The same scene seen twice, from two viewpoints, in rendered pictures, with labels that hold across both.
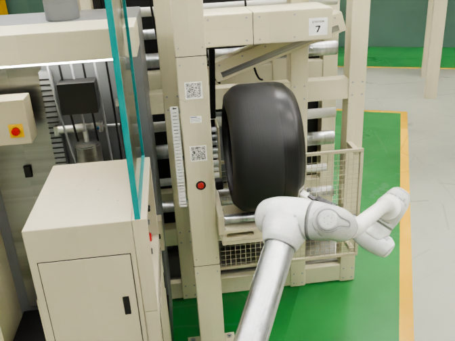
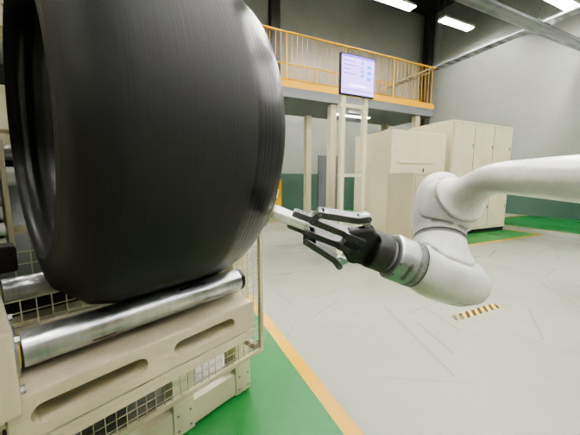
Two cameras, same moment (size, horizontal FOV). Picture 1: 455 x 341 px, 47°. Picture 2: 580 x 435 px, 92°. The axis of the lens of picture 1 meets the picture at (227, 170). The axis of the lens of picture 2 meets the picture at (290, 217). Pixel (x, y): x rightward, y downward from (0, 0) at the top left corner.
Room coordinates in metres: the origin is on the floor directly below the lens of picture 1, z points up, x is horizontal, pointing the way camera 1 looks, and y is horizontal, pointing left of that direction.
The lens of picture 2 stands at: (1.66, 0.00, 1.10)
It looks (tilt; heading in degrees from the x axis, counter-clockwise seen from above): 7 degrees down; 317
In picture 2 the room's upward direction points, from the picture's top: straight up
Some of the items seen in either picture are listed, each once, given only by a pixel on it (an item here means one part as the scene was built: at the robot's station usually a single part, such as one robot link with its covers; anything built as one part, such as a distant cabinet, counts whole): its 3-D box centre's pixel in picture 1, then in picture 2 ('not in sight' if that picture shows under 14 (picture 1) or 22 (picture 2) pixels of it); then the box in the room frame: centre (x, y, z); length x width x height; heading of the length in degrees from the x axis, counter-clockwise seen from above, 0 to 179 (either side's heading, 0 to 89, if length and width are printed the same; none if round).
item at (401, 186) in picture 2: not in sight; (418, 210); (3.65, -4.88, 0.62); 0.90 x 0.56 x 1.25; 72
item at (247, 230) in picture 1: (258, 228); (155, 343); (2.14, -0.13, 0.83); 0.36 x 0.09 x 0.06; 96
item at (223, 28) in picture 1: (263, 24); not in sight; (2.58, -0.21, 1.71); 0.61 x 0.25 x 0.15; 96
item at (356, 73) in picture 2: not in sight; (356, 76); (4.10, -3.60, 2.60); 0.60 x 0.05 x 0.55; 72
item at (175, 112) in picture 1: (179, 158); not in sight; (2.19, 0.21, 1.19); 0.05 x 0.04 x 0.48; 6
